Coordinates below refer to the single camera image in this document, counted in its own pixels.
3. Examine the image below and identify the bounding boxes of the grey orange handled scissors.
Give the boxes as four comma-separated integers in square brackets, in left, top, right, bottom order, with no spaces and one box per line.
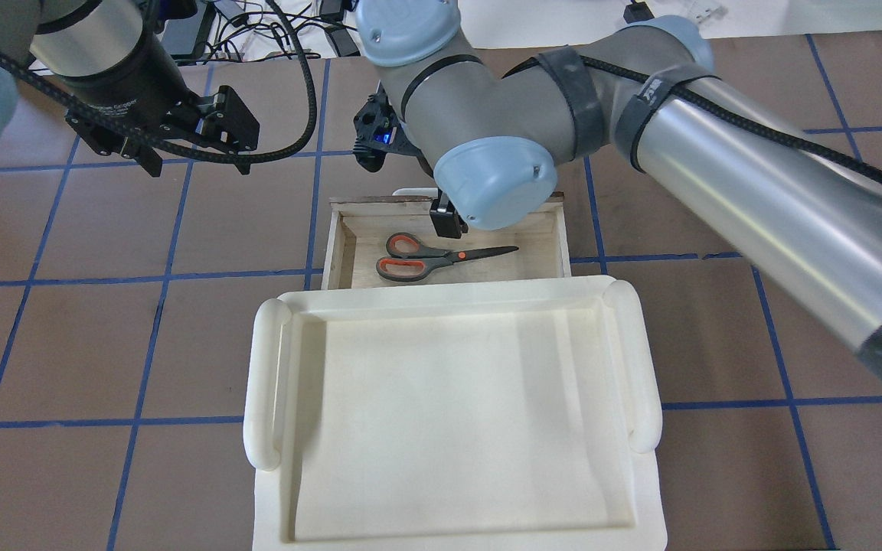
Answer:
[375,233,519,283]

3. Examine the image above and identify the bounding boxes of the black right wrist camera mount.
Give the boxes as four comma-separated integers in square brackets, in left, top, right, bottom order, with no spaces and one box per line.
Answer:
[352,84,423,172]

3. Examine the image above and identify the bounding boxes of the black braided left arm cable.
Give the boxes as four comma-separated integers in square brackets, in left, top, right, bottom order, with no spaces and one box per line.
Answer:
[0,0,319,166]

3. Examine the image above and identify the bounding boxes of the white plastic tray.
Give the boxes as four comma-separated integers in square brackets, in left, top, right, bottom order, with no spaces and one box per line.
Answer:
[243,275,668,550]

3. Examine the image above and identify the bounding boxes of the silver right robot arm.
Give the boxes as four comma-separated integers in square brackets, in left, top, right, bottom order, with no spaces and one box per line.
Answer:
[354,1,882,381]

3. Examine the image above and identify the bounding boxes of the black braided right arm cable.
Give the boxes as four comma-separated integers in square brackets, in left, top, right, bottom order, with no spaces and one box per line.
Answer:
[502,52,882,215]

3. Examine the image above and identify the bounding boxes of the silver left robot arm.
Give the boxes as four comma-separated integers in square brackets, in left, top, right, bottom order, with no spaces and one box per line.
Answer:
[0,1,260,177]

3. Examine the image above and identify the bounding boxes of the tangle of black cables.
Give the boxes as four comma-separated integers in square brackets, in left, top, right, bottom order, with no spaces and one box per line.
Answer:
[146,0,365,66]

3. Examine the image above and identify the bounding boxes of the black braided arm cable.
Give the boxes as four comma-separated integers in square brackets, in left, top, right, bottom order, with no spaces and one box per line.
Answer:
[0,0,319,166]
[502,52,882,215]

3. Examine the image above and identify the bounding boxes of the wooden drawer with white handle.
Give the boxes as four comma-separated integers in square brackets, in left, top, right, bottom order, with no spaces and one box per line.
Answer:
[321,192,573,290]

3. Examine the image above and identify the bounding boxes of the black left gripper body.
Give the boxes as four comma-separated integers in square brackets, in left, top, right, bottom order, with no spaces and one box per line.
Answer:
[66,46,260,154]

